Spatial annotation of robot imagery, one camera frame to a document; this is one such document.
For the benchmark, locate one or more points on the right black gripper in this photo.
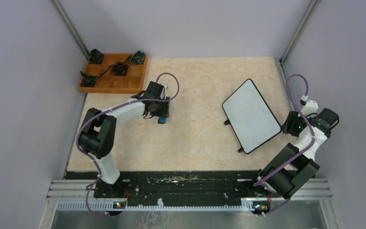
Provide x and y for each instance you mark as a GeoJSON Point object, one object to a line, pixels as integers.
{"type": "Point", "coordinates": [288, 127]}

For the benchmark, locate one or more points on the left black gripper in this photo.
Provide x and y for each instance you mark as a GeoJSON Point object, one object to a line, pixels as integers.
{"type": "Point", "coordinates": [164, 112]}

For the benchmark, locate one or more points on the blue whiteboard eraser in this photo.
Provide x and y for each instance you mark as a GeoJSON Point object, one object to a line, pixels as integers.
{"type": "Point", "coordinates": [162, 120]}

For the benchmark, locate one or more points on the small black-framed whiteboard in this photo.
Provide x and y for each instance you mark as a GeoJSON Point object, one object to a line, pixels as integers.
{"type": "Point", "coordinates": [250, 117]}

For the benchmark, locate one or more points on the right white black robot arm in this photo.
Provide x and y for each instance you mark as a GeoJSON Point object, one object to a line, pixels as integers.
{"type": "Point", "coordinates": [295, 164]}

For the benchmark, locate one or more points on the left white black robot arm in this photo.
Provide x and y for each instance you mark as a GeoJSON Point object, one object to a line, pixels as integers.
{"type": "Point", "coordinates": [97, 133]}

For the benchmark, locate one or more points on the orange wooden compartment tray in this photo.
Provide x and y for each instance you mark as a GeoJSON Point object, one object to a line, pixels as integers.
{"type": "Point", "coordinates": [108, 83]}

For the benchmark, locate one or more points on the dark object tray top-right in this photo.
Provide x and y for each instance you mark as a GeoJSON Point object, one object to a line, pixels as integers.
{"type": "Point", "coordinates": [137, 58]}

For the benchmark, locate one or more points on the dark object tray centre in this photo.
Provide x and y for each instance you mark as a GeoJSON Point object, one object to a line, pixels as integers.
{"type": "Point", "coordinates": [120, 69]}

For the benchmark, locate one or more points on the dark object tray bottom-left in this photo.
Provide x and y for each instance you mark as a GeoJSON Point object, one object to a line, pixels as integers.
{"type": "Point", "coordinates": [88, 80]}

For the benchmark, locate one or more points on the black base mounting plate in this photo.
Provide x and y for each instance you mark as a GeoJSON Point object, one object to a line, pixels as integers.
{"type": "Point", "coordinates": [141, 184]}

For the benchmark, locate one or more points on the dark object tray top-left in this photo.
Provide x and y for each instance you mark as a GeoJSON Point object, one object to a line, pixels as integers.
{"type": "Point", "coordinates": [96, 57]}

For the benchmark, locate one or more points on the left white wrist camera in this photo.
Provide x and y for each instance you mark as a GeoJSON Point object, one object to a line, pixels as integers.
{"type": "Point", "coordinates": [165, 89]}

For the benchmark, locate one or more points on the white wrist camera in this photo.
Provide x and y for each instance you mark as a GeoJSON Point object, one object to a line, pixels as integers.
{"type": "Point", "coordinates": [165, 89]}
{"type": "Point", "coordinates": [308, 106]}

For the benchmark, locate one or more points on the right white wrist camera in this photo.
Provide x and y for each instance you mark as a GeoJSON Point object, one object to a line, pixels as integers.
{"type": "Point", "coordinates": [308, 106]}

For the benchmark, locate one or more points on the aluminium frame rail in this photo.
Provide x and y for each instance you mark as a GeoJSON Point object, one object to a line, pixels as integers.
{"type": "Point", "coordinates": [72, 195]}

